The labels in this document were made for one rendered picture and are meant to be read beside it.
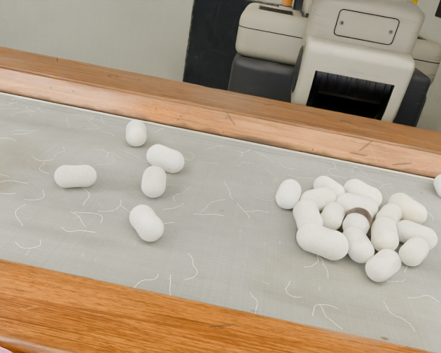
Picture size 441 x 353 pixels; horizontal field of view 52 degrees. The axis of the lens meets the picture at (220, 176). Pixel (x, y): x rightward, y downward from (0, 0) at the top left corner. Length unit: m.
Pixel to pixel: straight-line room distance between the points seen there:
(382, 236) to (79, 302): 0.23
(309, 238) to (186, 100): 0.27
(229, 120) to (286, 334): 0.34
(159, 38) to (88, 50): 0.40
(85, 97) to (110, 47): 2.01
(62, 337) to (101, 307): 0.02
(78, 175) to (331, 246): 0.20
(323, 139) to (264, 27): 0.74
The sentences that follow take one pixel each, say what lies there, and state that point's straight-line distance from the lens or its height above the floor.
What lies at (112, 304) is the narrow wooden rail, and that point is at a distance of 0.24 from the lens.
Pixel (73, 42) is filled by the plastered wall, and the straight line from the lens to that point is 2.64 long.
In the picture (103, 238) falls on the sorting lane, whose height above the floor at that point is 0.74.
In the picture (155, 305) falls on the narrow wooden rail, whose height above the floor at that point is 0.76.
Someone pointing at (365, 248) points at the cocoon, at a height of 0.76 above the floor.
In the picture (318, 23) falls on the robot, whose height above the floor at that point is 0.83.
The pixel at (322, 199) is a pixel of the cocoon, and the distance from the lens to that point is 0.39.
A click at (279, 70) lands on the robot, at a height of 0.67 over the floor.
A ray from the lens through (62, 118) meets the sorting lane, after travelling 0.53.
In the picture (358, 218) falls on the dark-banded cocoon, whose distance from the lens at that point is 0.37.
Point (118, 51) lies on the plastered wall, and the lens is 2.56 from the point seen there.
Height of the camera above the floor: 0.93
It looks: 26 degrees down
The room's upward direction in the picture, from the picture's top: 10 degrees clockwise
